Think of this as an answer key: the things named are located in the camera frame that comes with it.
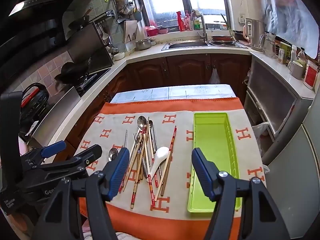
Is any steel fork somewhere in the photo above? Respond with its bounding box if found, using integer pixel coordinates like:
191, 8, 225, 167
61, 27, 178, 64
133, 132, 139, 146

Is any steel pot on counter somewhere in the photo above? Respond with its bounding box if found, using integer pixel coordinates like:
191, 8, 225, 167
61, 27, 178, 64
136, 37, 157, 51

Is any small steel long spoon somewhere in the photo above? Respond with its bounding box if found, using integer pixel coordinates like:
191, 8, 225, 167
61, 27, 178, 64
149, 120, 158, 152

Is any kitchen faucet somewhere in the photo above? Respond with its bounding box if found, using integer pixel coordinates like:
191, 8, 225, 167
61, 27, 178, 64
190, 10, 209, 42

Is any steel kitchen sink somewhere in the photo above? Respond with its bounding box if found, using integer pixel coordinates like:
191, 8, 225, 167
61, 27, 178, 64
162, 41, 248, 50

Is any gas stove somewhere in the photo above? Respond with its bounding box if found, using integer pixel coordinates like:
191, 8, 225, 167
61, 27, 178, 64
74, 67, 111, 97

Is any dark wooden chopstick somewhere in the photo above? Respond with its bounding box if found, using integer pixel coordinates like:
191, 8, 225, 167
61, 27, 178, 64
160, 153, 172, 197

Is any black wok on stove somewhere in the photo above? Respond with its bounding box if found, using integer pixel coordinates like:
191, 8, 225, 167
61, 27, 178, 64
54, 62, 88, 85

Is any steel chopstick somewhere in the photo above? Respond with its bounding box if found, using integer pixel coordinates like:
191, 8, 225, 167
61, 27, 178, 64
124, 129, 128, 147

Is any grey countertop cabinet appliance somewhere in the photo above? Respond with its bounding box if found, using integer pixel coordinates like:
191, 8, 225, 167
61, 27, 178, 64
245, 52, 316, 165

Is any short steel soup spoon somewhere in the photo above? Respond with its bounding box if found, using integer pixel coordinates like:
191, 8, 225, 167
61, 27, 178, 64
108, 147, 118, 161

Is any steel electric kettle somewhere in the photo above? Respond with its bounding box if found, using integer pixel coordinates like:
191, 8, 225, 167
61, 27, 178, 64
243, 18, 265, 52

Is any orange beige H-pattern cloth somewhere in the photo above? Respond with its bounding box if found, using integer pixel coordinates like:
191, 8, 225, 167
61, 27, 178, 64
78, 98, 265, 239

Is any white ceramic soup spoon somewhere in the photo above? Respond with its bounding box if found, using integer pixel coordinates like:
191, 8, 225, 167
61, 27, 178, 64
150, 146, 169, 179

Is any red labelled white container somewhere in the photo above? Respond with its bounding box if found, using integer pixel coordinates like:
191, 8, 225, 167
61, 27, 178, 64
303, 60, 318, 90

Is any large steel spoon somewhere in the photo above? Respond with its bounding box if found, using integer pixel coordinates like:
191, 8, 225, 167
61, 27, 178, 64
137, 115, 147, 133

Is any red spray bottle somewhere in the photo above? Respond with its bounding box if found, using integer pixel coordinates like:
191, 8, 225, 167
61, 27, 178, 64
176, 11, 185, 31

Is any beige bamboo chopstick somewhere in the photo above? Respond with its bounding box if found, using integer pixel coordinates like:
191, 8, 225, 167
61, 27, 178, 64
130, 125, 146, 209

